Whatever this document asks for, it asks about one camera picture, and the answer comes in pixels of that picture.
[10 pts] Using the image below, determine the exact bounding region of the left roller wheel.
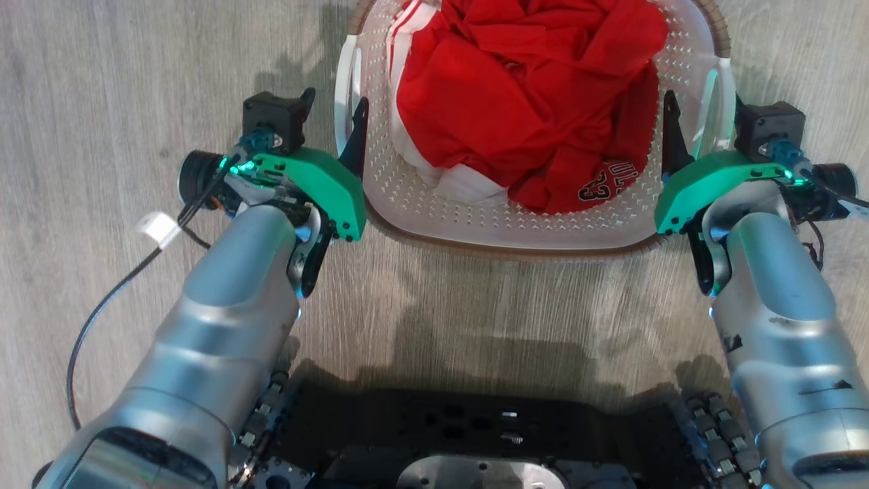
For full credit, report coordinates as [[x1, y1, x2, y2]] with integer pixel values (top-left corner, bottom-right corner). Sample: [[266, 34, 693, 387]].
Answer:
[[229, 370, 301, 486]]

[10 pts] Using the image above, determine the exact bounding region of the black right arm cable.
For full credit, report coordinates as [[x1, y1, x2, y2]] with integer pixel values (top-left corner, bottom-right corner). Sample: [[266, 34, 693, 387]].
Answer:
[[801, 166, 869, 210]]

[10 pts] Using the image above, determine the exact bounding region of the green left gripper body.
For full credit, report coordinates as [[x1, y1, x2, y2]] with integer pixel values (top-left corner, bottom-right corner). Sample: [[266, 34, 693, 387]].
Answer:
[[231, 147, 368, 242]]

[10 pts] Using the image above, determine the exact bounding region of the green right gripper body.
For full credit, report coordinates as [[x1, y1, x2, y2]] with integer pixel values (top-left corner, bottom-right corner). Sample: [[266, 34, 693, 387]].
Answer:
[[654, 150, 793, 236]]

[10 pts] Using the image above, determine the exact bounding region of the silver waist mount plate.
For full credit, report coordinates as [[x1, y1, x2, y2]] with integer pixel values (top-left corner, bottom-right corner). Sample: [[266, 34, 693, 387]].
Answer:
[[396, 454, 569, 489]]

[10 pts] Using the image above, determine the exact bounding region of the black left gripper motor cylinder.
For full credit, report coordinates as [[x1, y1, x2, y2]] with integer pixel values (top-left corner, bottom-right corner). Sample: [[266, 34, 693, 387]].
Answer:
[[178, 149, 229, 212]]

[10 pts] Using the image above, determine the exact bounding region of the white striped garment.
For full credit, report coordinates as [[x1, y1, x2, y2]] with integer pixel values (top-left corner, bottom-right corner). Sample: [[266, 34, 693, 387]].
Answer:
[[386, 0, 510, 207]]

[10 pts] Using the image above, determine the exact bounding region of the roller wheel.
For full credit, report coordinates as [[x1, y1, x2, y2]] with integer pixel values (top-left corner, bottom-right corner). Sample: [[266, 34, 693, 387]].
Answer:
[[678, 390, 766, 489], [229, 370, 301, 486]]

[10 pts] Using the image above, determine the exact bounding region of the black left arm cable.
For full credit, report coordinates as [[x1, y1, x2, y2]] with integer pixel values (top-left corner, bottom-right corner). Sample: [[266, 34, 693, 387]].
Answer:
[[66, 153, 243, 435]]

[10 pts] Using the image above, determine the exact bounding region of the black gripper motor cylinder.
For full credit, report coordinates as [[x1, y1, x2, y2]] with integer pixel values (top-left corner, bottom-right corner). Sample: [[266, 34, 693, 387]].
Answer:
[[811, 162, 858, 222], [178, 149, 229, 212]]

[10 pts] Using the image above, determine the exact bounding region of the white perforated laundry basket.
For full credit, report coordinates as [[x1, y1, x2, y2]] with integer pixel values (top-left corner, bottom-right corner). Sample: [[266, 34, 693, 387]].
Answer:
[[333, 0, 737, 259]]

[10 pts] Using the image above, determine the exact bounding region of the right roller wheel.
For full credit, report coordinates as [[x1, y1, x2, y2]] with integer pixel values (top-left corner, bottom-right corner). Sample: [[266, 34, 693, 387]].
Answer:
[[678, 390, 766, 489]]

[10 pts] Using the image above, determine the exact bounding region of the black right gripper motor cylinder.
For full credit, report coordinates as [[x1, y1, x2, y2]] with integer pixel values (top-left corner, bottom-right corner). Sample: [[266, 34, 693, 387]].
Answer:
[[811, 162, 858, 222]]

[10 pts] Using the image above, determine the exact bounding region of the white cable label tag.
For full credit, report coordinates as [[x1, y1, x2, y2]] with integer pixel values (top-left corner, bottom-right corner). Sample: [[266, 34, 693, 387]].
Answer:
[[136, 212, 181, 249]]

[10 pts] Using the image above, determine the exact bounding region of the red jersey garment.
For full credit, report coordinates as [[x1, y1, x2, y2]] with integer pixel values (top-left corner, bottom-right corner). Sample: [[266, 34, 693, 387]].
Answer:
[[395, 0, 669, 215]]

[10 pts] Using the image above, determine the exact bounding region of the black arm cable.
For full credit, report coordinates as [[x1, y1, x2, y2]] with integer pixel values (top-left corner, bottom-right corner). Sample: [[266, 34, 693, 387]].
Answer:
[[801, 166, 869, 210], [66, 153, 243, 435]]

